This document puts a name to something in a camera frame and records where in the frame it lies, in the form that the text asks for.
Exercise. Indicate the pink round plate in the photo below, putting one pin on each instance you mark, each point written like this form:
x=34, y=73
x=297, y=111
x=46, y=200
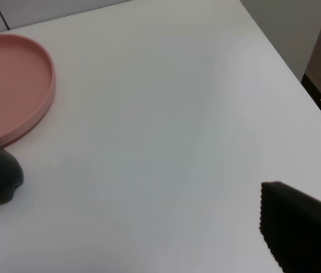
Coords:
x=27, y=85

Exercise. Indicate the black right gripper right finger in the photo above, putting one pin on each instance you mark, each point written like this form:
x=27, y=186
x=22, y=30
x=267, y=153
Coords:
x=290, y=223

